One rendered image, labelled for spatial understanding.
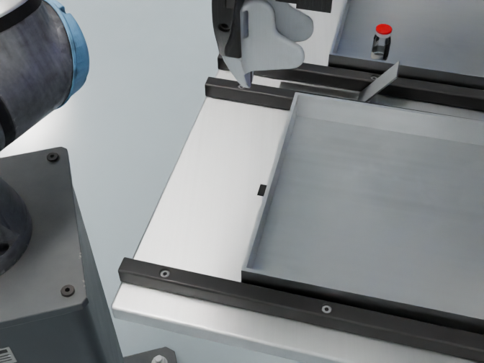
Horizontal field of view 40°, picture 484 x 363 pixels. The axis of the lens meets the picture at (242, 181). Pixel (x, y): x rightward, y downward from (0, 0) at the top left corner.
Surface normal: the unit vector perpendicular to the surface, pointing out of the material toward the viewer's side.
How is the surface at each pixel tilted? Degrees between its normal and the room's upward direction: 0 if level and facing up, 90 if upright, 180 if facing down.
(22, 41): 69
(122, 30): 0
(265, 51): 93
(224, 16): 91
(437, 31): 0
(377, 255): 0
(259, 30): 93
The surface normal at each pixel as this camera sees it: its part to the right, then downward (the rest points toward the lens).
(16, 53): 0.47, 0.36
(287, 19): -0.18, 0.69
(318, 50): -0.01, -0.67
